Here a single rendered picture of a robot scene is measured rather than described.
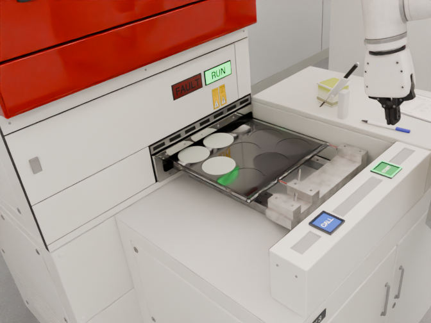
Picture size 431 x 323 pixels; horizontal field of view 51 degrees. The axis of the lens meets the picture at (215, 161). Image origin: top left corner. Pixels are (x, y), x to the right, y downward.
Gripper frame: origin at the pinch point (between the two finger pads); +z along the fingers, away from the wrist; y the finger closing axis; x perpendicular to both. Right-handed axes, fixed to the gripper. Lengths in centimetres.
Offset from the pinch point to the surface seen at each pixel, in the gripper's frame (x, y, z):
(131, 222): -44, -56, 19
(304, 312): -39.7, -1.2, 27.8
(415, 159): 9.2, 0.0, 15.7
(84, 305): -62, -67, 40
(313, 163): 8.2, -31.8, 21.5
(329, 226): -26.6, -1.9, 15.0
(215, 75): -1, -57, -10
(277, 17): 215, -213, 9
